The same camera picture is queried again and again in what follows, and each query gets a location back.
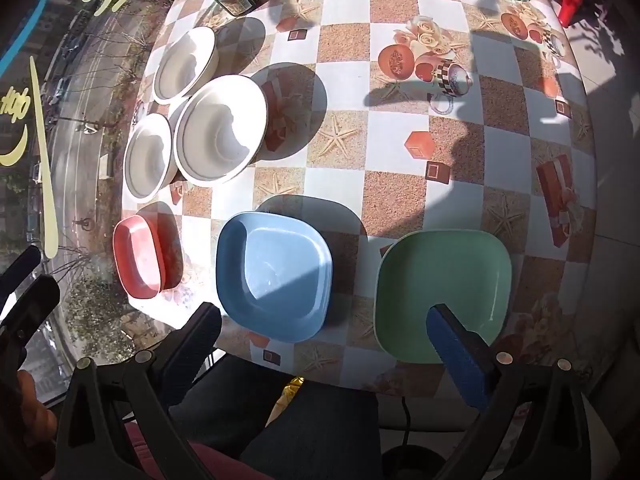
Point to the yellow wrapper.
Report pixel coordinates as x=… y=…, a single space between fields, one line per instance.
x=289 y=397

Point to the checkered printed tablecloth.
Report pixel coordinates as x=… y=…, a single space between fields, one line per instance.
x=380 y=160

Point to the blue plate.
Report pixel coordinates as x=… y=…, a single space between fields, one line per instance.
x=275 y=275

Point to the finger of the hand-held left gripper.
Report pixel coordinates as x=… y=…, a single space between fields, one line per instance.
x=21 y=267
x=31 y=305

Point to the small white bowl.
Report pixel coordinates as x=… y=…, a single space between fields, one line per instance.
x=147 y=156
x=184 y=66

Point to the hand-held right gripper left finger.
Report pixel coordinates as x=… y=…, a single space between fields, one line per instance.
x=194 y=345

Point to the red garment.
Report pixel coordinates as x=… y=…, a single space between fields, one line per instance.
x=220 y=460

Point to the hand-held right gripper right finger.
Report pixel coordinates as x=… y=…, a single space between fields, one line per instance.
x=457 y=355

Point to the long pale yellow window decal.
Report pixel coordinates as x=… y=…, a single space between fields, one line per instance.
x=42 y=170

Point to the person's left hand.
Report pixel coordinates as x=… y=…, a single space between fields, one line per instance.
x=31 y=407

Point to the red plate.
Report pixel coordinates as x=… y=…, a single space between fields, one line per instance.
x=137 y=257

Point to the large white bowl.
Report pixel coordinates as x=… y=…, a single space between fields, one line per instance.
x=220 y=130

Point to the dark trousers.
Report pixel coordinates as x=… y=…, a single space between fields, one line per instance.
x=300 y=435

